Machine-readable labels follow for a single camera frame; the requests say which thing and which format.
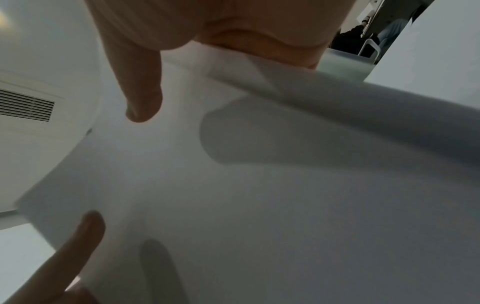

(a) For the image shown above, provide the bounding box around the white ceiling air vent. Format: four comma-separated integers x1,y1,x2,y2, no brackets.
0,80,63,123

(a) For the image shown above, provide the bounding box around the white office chair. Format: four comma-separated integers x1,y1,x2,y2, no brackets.
357,38,384,65

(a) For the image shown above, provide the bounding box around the frosted glass door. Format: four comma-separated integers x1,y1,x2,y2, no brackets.
318,49,376,83

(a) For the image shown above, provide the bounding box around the person's right hand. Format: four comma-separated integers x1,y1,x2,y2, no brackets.
83,0,358,123

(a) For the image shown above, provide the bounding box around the white paper stack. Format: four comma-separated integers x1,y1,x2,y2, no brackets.
14,40,480,304

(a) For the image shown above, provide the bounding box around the person's left hand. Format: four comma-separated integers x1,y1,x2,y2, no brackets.
0,210,107,304

